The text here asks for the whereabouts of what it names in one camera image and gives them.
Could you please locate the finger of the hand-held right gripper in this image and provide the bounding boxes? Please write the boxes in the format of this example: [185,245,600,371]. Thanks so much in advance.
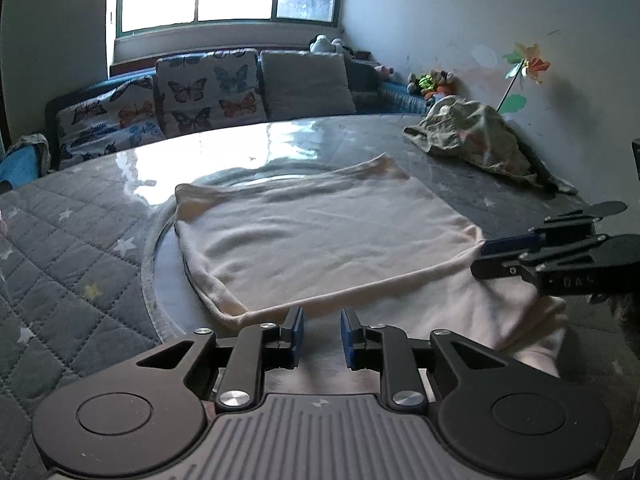
[470,234,612,281]
[482,201,628,257]

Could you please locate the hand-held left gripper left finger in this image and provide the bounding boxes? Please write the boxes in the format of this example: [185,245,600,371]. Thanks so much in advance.
[135,306,306,409]

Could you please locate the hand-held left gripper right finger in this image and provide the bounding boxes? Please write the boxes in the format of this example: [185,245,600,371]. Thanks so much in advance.
[340,307,506,413]

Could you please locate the cream sweatshirt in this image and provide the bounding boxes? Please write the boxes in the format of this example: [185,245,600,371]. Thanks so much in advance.
[174,152,568,378]

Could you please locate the green patterned garment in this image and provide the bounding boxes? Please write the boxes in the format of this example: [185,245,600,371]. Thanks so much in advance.
[404,95,578,196]

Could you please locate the round black glass cooktop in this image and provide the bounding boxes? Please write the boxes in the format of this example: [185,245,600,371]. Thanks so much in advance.
[142,160,401,346]

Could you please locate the blue sofa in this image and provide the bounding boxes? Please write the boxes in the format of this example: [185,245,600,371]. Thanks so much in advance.
[45,47,431,171]

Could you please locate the paper pinwheel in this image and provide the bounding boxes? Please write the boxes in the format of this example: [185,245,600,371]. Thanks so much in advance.
[495,42,551,113]

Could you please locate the dark cushion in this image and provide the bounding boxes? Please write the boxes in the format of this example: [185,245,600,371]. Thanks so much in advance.
[345,59,381,106]

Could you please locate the grey quilted star table cover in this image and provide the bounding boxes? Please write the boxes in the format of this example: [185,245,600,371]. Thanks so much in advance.
[0,112,640,480]

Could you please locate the grey cushion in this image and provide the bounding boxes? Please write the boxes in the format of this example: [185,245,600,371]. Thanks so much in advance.
[260,49,357,121]

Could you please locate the square butterfly print cushion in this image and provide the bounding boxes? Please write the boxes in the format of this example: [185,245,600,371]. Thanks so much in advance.
[154,49,268,138]

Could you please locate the long butterfly print cushion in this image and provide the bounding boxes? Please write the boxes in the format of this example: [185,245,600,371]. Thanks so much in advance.
[55,76,166,161]

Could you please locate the blue bag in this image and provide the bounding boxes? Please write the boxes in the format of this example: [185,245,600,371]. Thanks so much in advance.
[0,147,41,193]

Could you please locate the grey crumpled cloth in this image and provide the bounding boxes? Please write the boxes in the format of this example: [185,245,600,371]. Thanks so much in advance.
[7,132,51,168]

